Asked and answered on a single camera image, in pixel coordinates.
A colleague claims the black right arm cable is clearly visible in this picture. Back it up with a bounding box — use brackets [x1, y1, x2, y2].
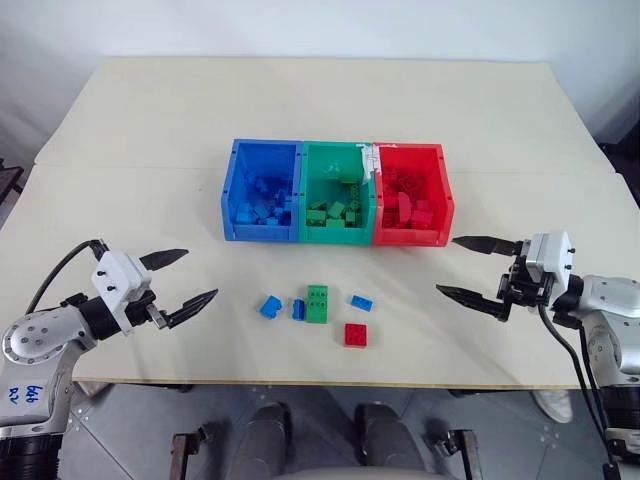
[536, 298, 622, 480]

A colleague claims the brown metal frame leg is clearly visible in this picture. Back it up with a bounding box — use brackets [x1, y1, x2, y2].
[169, 424, 213, 480]
[433, 428, 482, 480]

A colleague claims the blue plastic bin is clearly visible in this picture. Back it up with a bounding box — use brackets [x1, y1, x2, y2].
[221, 138, 305, 245]

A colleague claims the blue sloped toy brick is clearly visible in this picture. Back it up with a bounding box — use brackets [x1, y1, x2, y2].
[257, 295, 284, 320]

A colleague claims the square red toy brick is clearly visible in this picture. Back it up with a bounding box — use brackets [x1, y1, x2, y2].
[343, 322, 368, 348]

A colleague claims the white shoe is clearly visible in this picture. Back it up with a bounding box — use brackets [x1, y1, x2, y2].
[531, 389, 574, 424]

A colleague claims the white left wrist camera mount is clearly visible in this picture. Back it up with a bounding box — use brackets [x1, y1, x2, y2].
[91, 251, 154, 336]

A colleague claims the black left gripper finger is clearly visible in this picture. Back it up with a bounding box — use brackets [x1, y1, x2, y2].
[138, 248, 191, 273]
[164, 288, 221, 330]

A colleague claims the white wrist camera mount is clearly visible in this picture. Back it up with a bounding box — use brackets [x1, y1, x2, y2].
[528, 230, 577, 292]
[91, 251, 154, 336]

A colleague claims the dark wooden rack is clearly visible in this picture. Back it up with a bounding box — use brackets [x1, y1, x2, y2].
[0, 158, 25, 212]

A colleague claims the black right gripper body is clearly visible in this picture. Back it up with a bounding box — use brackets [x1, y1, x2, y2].
[498, 239, 554, 311]

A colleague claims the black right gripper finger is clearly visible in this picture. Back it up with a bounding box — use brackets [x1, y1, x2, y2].
[435, 284, 511, 322]
[451, 235, 522, 258]

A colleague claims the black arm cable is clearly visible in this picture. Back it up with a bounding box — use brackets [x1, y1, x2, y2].
[536, 298, 622, 480]
[24, 239, 109, 316]

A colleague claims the torn white tape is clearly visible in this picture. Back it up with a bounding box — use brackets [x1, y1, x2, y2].
[355, 142, 385, 182]

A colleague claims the dark rounded robot leg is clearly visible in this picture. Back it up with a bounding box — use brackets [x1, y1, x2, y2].
[352, 402, 427, 479]
[238, 402, 294, 479]

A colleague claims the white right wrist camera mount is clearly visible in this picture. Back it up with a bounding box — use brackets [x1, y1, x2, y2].
[528, 230, 577, 292]

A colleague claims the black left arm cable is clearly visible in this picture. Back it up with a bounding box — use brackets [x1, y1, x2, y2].
[24, 239, 109, 316]

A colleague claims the green plastic bin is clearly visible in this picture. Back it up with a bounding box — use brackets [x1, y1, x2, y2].
[298, 140, 379, 246]

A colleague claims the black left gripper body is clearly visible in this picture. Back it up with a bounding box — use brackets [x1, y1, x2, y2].
[123, 290, 170, 332]

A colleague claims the red plastic bin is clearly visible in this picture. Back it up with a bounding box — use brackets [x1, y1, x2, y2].
[372, 143, 457, 249]

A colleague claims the long green toy brick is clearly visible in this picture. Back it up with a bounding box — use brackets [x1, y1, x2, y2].
[304, 283, 331, 325]

